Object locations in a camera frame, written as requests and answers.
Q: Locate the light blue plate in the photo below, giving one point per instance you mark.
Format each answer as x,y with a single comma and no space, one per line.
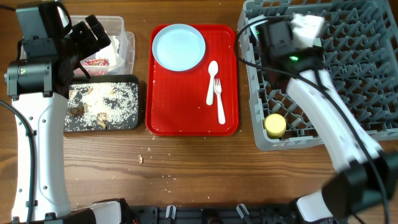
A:
178,47

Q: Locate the clear plastic bin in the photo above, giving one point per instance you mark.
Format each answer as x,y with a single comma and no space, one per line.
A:
114,25

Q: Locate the food scraps with rice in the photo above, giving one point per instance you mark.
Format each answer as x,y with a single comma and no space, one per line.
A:
102,104

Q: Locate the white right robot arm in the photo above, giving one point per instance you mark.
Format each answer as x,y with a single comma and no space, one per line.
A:
366,175

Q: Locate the yellow plastic cup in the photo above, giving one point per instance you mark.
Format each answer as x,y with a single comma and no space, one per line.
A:
275,125

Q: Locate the red snack wrapper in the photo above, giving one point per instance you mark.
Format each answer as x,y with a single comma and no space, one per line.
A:
96,62

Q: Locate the red plastic tray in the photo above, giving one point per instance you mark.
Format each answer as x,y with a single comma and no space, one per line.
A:
176,100

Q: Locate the black waste tray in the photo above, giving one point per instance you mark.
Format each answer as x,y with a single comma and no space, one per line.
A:
136,102

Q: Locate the grey dishwasher rack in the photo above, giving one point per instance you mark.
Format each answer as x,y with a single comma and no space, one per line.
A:
360,52

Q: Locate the cream plastic spoon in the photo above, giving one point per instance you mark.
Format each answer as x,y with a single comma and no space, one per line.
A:
212,70

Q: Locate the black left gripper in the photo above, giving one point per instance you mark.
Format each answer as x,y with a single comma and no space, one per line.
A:
92,45

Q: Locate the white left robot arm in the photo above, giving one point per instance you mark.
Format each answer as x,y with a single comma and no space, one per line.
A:
38,82

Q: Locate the cream plastic fork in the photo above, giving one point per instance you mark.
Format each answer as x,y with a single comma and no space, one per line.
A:
218,91

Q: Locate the white napkin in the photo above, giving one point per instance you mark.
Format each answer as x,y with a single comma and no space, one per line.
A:
110,53

